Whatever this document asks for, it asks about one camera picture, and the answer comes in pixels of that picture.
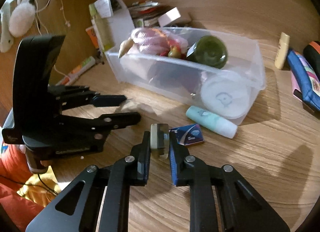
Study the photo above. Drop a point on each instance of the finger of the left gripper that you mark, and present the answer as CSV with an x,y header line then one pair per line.
x,y
120,120
77,96

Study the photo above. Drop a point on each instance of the blue patterned pencil pouch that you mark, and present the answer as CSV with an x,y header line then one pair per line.
x,y
306,78

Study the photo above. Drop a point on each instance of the white round cotton pad box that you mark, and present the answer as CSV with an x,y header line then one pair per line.
x,y
226,94

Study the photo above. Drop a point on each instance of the orange green lotion tube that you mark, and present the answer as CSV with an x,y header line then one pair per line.
x,y
84,66

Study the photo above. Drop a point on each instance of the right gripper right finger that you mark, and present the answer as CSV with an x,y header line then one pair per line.
x,y
220,197

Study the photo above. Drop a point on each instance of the stack of books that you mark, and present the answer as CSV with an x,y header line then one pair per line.
x,y
147,13

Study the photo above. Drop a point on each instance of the white paper folder stand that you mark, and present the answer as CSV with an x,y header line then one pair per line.
x,y
118,17

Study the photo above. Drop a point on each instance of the cream lotion bottle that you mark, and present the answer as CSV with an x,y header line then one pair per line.
x,y
283,47

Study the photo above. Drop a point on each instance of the black orange round case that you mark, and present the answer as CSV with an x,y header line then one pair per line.
x,y
312,54

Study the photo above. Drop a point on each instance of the orange sleeve forearm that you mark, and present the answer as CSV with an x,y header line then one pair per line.
x,y
14,173

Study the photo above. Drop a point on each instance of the white fluffy pompom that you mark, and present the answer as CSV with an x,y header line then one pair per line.
x,y
21,19

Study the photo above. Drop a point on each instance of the small blue card box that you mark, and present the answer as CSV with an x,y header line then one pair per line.
x,y
188,135

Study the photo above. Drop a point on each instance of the pink flat pouch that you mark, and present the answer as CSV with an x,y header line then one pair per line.
x,y
298,94

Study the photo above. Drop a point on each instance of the dark green glass jar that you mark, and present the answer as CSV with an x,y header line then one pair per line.
x,y
210,51

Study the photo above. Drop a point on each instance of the clear plastic storage bin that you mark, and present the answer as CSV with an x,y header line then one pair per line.
x,y
244,58

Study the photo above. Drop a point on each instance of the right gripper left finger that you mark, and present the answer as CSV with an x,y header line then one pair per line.
x,y
98,198

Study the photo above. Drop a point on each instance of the mint green tube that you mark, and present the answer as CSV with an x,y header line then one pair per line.
x,y
212,122

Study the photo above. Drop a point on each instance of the small white cardboard box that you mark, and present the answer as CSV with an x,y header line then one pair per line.
x,y
169,18

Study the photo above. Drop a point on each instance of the small clear green block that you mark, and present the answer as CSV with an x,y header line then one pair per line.
x,y
159,141

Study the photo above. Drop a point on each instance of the yellow-green spray bottle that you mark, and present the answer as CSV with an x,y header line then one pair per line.
x,y
102,29

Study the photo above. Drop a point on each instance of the orange booklet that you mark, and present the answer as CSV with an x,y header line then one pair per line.
x,y
91,33

